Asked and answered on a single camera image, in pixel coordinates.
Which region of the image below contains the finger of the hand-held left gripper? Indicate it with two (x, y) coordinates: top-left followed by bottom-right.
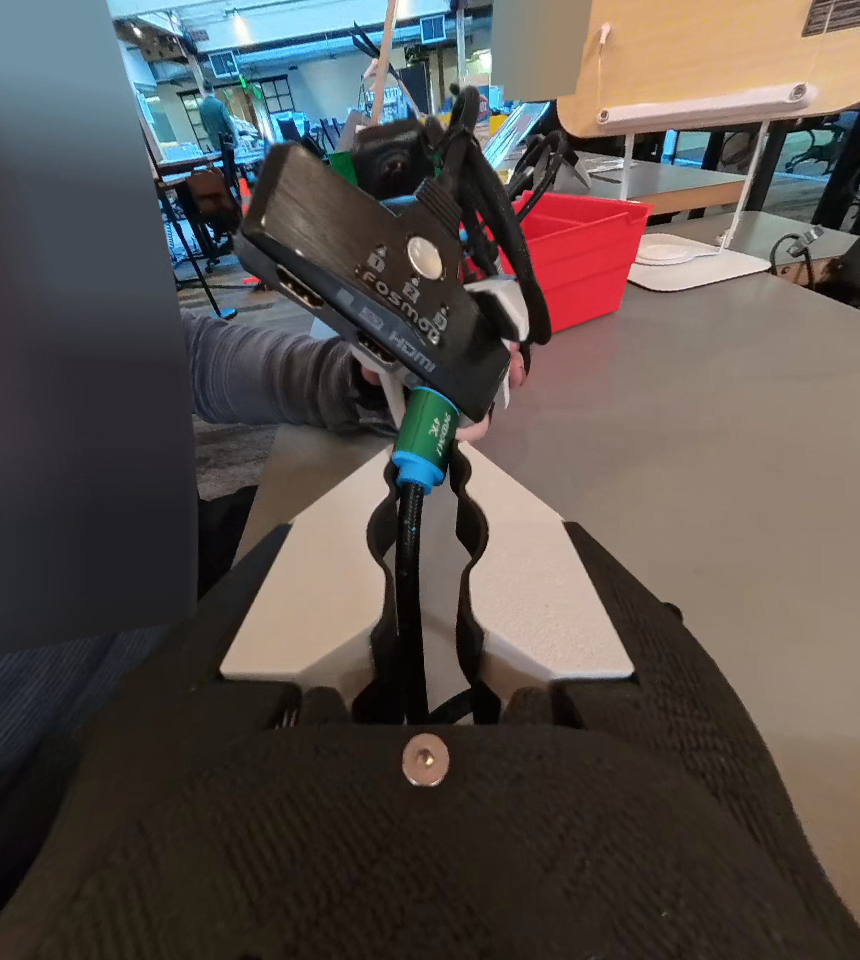
(466, 274), (533, 340)
(359, 366), (410, 434)

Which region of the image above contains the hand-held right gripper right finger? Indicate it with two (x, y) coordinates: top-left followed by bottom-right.
(454, 442), (635, 689)

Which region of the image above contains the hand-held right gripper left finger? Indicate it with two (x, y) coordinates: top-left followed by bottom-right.
(220, 448), (401, 691)

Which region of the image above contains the green plug hdmi cable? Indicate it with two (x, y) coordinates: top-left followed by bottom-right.
(389, 384), (462, 727)

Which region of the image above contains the red storage bin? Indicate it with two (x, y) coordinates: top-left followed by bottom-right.
(473, 189), (656, 336)

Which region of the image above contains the black hdmi switch box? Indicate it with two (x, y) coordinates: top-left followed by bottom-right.
(235, 84), (552, 426)

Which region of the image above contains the person's left forearm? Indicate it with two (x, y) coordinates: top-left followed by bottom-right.
(181, 309), (361, 434)

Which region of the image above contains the person's left hand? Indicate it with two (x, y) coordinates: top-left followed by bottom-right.
(358, 341), (528, 451)

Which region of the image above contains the white stand base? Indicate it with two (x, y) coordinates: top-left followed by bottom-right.
(619, 90), (773, 295)

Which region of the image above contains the person's blue striped shirt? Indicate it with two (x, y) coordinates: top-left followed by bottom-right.
(0, 624), (170, 830)

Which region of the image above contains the wooden stand board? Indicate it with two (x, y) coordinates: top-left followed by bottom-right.
(554, 0), (860, 141)

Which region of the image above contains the black label sticker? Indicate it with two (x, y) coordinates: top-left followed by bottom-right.
(799, 0), (860, 39)

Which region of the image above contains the black cable bundle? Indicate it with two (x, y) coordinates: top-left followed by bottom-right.
(508, 129), (590, 205)

